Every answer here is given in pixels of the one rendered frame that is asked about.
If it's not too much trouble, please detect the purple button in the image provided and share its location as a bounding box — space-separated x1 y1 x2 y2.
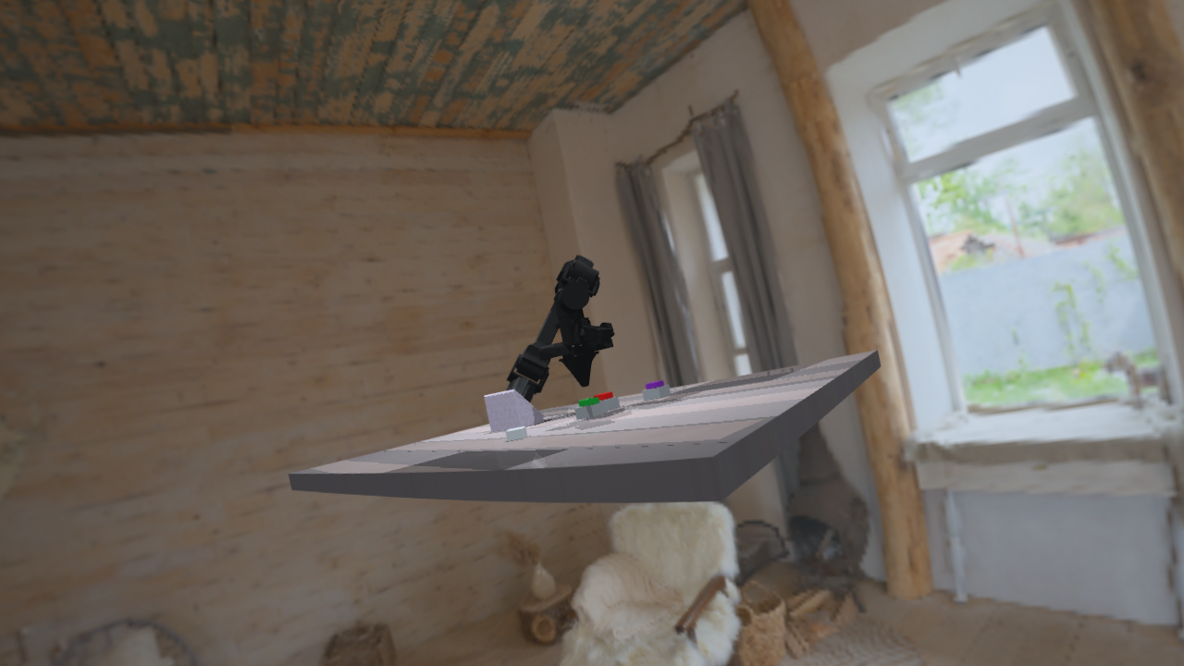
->
642 382 671 401

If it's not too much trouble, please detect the green button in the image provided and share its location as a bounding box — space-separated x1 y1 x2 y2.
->
574 397 607 420

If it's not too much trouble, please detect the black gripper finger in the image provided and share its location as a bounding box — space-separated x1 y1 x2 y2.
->
559 353 586 388
584 351 599 386

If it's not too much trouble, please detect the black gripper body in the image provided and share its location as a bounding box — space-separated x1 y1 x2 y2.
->
538 314 613 361

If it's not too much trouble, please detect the red square button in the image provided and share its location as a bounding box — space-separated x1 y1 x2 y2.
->
594 392 620 411

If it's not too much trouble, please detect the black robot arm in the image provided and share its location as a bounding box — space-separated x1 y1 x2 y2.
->
506 254 614 402

